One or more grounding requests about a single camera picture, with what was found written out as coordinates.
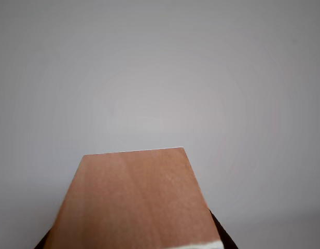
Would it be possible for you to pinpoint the light wooden cube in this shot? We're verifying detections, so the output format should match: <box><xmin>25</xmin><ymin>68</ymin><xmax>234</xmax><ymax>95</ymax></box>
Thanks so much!
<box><xmin>46</xmin><ymin>146</ymin><xmax>225</xmax><ymax>249</ymax></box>

